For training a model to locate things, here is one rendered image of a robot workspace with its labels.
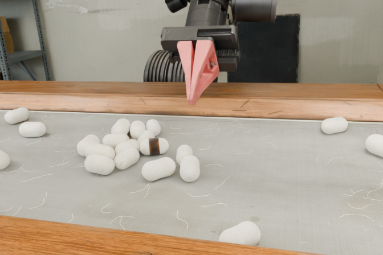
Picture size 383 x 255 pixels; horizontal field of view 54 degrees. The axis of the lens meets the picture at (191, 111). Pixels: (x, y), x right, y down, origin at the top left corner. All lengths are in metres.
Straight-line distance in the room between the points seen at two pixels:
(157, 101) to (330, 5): 1.93
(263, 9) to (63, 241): 0.40
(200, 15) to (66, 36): 2.41
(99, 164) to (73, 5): 2.48
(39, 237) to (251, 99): 0.36
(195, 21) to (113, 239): 0.34
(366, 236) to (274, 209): 0.07
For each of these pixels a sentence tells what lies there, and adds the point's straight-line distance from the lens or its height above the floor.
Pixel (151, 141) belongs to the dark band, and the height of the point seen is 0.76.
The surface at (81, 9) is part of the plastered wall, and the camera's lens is 2.80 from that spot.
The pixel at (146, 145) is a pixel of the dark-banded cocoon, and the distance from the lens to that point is 0.42.
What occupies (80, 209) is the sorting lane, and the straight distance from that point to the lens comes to 0.35.
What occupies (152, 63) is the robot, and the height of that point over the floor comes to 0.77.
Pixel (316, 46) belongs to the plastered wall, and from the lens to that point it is 2.43.
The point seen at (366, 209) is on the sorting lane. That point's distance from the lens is 0.34.
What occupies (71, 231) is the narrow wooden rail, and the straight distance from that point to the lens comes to 0.28.
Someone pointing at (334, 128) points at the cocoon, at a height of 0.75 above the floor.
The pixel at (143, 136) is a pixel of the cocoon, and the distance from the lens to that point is 0.44.
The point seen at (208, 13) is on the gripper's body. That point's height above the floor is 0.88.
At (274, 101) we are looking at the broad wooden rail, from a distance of 0.54.
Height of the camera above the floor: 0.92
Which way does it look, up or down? 18 degrees down
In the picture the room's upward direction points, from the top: 3 degrees counter-clockwise
